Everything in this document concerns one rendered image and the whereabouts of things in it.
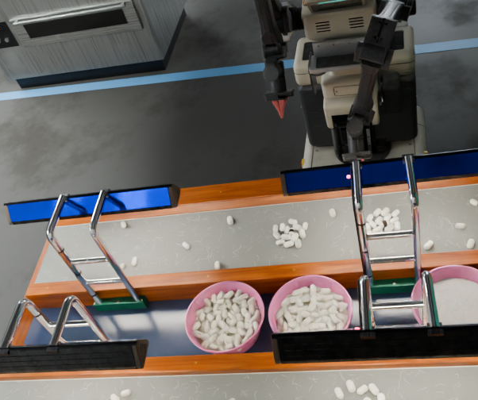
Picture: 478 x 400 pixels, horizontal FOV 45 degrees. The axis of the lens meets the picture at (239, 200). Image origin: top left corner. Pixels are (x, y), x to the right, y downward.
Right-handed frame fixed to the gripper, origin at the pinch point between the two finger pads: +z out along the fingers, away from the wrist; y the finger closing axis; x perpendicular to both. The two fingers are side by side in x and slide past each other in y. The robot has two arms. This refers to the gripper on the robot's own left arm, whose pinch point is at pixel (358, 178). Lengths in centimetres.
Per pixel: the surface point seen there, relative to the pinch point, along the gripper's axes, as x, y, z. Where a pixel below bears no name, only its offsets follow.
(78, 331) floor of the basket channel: -17, -104, 48
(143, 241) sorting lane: -1, -83, 17
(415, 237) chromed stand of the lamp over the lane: -34.8, 15.4, 22.0
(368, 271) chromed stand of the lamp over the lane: -23.1, 0.9, 31.5
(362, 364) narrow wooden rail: -38, -3, 57
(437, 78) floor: 163, 50, -74
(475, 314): -27, 31, 46
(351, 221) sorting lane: -1.7, -3.8, 15.1
